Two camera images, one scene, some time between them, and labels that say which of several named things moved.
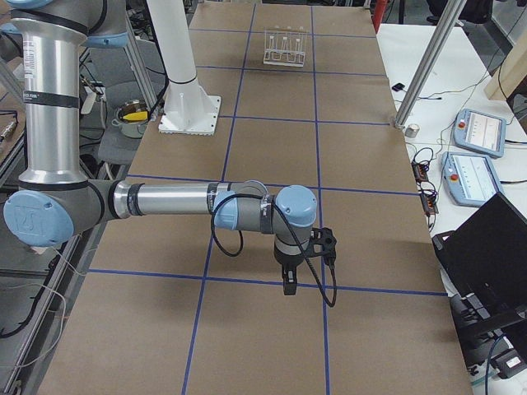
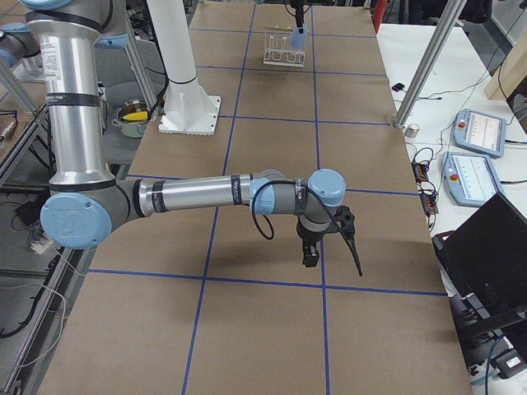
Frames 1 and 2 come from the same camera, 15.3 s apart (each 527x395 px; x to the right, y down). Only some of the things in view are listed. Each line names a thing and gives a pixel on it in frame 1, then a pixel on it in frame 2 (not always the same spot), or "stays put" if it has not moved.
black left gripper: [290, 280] -> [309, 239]
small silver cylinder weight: [412, 130] stays put
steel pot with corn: [132, 118] stays put
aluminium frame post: [428, 65] stays put
